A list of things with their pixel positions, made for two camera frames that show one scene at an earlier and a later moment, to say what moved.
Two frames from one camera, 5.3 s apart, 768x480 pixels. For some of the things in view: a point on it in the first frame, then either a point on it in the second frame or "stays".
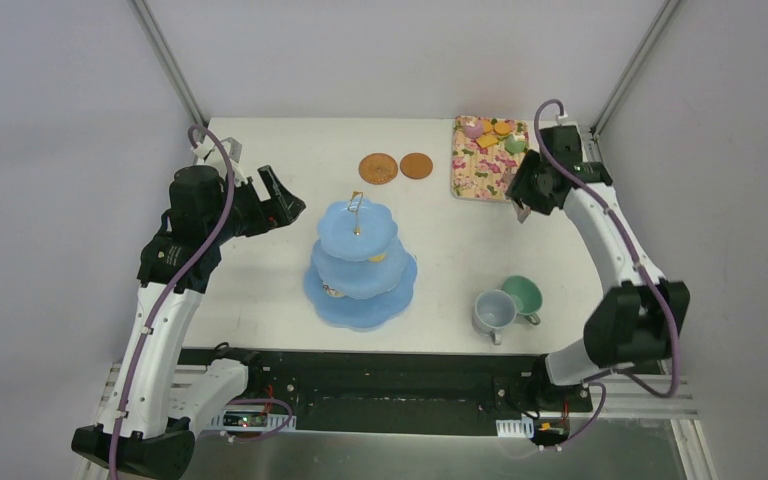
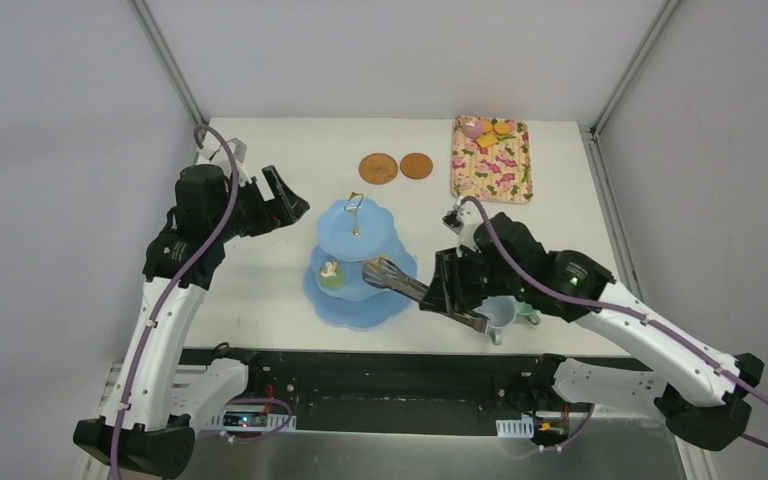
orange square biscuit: x=487 y=140 stays
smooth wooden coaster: x=416 y=165 stays
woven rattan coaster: x=378 y=168 stays
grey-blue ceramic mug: x=494 y=311 stays
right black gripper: x=531 y=196 to x=450 y=281
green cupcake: x=515 y=144 to x=332 y=275
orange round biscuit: x=502 y=128 stays
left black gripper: x=259 y=204 stays
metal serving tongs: x=521 y=213 to x=380 y=273
